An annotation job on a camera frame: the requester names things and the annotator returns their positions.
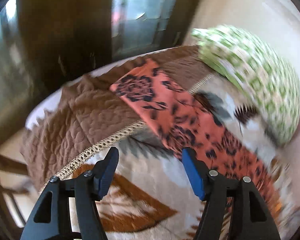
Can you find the stained glass door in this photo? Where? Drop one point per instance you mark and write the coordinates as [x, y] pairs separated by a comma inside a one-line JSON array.
[[44, 43]]

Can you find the green checkered pillow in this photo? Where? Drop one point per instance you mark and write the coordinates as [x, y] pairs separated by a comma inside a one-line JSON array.
[[268, 80]]

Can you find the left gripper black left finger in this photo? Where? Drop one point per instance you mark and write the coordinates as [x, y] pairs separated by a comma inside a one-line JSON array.
[[90, 187]]

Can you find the brown quilted bedspread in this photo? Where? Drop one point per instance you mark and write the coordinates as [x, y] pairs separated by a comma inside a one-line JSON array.
[[89, 117]]

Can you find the salmon black floral garment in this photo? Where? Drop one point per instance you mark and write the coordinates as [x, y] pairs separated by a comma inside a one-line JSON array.
[[180, 121]]

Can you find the leaf print fleece blanket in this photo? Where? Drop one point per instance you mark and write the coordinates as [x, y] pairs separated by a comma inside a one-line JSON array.
[[150, 195]]

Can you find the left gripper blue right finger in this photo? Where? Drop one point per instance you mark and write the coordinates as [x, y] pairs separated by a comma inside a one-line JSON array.
[[210, 187]]

